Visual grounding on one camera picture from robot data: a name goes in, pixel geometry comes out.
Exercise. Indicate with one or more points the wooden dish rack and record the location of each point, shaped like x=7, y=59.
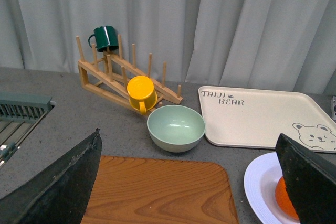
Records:
x=107, y=77

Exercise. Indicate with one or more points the wooden cutting board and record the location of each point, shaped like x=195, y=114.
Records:
x=143, y=190

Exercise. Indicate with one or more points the dark green mug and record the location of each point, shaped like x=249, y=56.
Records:
x=105, y=37

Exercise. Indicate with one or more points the white round plate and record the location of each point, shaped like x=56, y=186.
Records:
x=260, y=181

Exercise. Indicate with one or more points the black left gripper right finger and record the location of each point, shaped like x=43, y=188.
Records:
x=309, y=179

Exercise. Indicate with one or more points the green dish drainer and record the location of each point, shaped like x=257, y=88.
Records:
x=20, y=114

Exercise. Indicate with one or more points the beige bear tray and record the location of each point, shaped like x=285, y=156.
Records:
x=237, y=117

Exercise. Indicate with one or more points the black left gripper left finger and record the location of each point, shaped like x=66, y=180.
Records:
x=60, y=193

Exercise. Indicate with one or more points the green bowl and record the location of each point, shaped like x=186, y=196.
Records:
x=176, y=128

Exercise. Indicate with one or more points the orange fruit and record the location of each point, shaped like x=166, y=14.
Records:
x=283, y=200

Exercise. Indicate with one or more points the yellow mug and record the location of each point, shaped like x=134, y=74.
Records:
x=142, y=94

